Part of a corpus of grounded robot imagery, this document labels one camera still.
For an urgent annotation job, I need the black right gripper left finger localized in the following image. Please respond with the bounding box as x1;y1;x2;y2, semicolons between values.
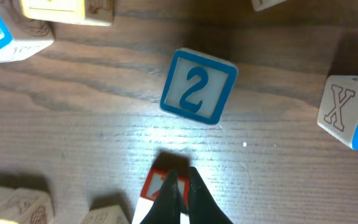
140;170;181;224

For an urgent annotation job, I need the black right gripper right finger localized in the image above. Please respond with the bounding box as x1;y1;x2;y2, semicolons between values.
188;166;232;224

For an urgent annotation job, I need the red R block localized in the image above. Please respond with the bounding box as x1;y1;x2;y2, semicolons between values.
132;169;190;224

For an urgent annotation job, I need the yellow O block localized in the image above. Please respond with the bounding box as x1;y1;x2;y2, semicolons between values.
81;205;129;224

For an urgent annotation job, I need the blue 2 block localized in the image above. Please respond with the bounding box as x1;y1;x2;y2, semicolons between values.
160;48;238;125

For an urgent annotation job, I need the blue T block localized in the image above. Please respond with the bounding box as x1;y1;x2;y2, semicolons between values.
317;75;358;151

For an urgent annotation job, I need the green 7 block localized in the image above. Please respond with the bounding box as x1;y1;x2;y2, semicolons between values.
20;0;113;26

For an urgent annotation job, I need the yellow G block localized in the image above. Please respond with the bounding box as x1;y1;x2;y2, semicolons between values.
251;0;286;11

